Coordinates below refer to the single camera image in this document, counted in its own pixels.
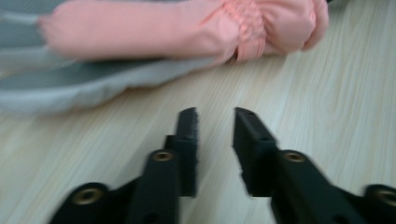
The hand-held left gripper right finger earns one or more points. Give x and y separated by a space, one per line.
258 161

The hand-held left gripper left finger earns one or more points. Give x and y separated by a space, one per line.
186 155

